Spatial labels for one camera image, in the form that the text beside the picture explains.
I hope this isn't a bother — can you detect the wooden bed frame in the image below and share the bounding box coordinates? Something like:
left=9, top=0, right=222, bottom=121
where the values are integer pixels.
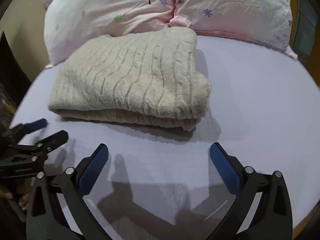
left=290, top=0, right=319, bottom=85

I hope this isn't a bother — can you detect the floral pink pillow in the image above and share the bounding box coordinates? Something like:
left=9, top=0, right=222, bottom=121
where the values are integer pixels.
left=44, top=0, right=174, bottom=66
left=169, top=0, right=297, bottom=59

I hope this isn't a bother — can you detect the right floral pink pillow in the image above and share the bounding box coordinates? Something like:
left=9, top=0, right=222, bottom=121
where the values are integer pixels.
left=169, top=0, right=297, bottom=59

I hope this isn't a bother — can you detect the person's left hand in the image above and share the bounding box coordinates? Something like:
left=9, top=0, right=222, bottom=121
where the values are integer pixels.
left=1, top=178, right=32, bottom=211

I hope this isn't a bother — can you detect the lavender bed sheet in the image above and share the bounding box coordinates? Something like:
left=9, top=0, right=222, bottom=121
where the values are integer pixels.
left=12, top=36, right=319, bottom=239

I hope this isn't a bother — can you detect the beige folded knit sweater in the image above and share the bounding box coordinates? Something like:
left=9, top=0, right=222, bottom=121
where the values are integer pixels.
left=48, top=27, right=211, bottom=131

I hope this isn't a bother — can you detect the left floral pink pillow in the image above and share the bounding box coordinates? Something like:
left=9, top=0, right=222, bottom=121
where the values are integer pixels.
left=44, top=0, right=174, bottom=66

